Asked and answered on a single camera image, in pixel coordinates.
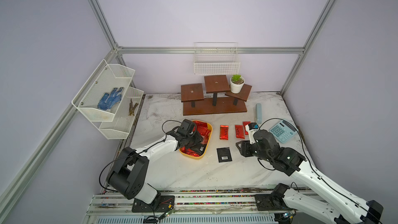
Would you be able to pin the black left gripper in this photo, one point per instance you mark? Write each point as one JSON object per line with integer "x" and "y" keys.
{"x": 198, "y": 138}

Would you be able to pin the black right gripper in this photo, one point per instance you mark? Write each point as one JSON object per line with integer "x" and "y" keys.
{"x": 244, "y": 150}

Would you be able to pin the black tea bag packet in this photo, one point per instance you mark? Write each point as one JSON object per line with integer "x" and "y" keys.
{"x": 224, "y": 154}
{"x": 199, "y": 149}

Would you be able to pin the yellow plastic storage box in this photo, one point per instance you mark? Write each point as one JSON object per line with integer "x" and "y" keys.
{"x": 205, "y": 130}

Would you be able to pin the red tea bag packet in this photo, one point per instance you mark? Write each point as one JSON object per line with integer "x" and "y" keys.
{"x": 224, "y": 132}
{"x": 245, "y": 124}
{"x": 239, "y": 132}

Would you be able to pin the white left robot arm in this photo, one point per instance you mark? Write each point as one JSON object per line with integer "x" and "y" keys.
{"x": 128, "y": 173}

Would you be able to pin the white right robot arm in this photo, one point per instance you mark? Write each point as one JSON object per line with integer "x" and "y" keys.
{"x": 338, "y": 206}

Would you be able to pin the teal calculator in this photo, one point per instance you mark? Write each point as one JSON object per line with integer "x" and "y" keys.
{"x": 283, "y": 131}

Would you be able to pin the pale green eraser block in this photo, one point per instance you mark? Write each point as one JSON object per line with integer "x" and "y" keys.
{"x": 258, "y": 113}

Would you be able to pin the brown wooden tiered stand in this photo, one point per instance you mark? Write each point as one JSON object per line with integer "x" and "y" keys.
{"x": 213, "y": 97}

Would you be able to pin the brown twig bundle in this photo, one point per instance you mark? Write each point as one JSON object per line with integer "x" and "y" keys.
{"x": 132, "y": 107}

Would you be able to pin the lower white mesh shelf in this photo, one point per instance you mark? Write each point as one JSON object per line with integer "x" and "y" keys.
{"x": 120, "y": 127}

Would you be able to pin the white mesh shelf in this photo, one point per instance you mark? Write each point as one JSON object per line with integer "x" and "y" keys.
{"x": 120, "y": 127}
{"x": 104, "y": 79}

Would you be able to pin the white potted green plant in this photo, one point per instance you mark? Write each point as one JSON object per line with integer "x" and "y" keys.
{"x": 236, "y": 83}

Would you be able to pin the blue dotted work glove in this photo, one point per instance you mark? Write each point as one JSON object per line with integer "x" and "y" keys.
{"x": 109, "y": 100}

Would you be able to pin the upper white mesh shelf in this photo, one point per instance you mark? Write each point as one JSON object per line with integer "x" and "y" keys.
{"x": 104, "y": 79}

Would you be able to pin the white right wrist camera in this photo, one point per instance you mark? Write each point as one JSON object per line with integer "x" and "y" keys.
{"x": 251, "y": 129}

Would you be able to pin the white wire wall basket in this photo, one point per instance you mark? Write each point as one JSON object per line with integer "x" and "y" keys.
{"x": 211, "y": 58}

